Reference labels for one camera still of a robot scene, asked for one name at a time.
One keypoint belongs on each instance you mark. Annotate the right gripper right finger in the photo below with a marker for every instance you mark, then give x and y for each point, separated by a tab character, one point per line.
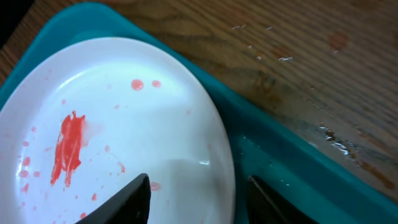
267	206

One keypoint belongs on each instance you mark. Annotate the white plate with red stain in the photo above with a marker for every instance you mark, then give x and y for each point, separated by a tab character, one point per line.
92	117

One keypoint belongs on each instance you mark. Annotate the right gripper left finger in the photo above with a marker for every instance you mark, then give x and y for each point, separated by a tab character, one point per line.
131	205

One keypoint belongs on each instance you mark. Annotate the teal plastic serving tray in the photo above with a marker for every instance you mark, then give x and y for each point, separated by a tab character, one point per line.
303	175

